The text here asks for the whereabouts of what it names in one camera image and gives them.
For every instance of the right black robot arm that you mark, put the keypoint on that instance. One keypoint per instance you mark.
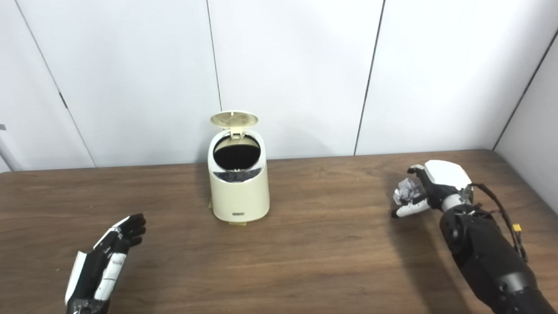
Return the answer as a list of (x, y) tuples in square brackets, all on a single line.
[(488, 253)]

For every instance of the cream-colored lidded bin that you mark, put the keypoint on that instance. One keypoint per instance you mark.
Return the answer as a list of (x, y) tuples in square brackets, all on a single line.
[(239, 192)]

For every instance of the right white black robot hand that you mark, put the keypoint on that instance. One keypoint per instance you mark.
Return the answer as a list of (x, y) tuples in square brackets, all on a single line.
[(444, 176)]

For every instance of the white paper ball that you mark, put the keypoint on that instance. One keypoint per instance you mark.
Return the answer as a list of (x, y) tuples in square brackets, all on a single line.
[(406, 189)]

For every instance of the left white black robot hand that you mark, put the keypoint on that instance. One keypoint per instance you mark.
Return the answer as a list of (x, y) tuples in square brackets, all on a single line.
[(93, 270)]

